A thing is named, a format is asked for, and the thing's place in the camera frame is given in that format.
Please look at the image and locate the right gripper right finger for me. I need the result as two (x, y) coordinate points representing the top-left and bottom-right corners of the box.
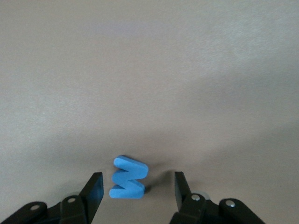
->
(169, 171), (267, 224)

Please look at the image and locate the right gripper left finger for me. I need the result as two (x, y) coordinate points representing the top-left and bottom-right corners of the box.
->
(0, 172), (104, 224)

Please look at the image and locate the light blue foam letter M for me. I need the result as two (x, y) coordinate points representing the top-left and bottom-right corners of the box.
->
(109, 155), (149, 200)

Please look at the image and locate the brown table cover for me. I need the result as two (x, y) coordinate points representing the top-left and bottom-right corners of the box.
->
(0, 0), (299, 224)

